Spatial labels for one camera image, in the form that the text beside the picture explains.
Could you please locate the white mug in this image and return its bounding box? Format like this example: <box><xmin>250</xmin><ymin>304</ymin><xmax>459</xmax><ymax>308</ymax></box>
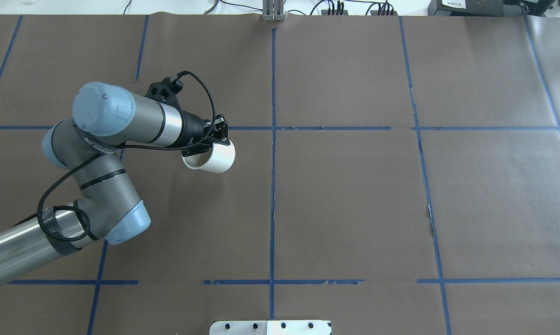
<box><xmin>182</xmin><ymin>140</ymin><xmax>236</xmax><ymax>173</ymax></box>

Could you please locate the orange black connector strip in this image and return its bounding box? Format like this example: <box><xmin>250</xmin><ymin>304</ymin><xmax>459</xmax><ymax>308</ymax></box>
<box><xmin>322</xmin><ymin>0</ymin><xmax>398</xmax><ymax>16</ymax></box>

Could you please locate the black box device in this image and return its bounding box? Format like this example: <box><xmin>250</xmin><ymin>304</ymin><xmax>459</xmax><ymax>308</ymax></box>
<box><xmin>427</xmin><ymin>0</ymin><xmax>524</xmax><ymax>17</ymax></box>

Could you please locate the black far camera mount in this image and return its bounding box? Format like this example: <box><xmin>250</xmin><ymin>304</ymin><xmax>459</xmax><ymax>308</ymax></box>
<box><xmin>144</xmin><ymin>75</ymin><xmax>183</xmax><ymax>106</ymax></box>

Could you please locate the aluminium frame post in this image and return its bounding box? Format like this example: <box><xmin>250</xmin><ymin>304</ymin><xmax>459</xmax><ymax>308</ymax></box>
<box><xmin>262</xmin><ymin>0</ymin><xmax>286</xmax><ymax>22</ymax></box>

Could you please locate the white pedestal column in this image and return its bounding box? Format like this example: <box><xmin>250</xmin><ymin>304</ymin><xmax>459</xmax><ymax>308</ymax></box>
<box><xmin>209</xmin><ymin>320</ymin><xmax>332</xmax><ymax>335</ymax></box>

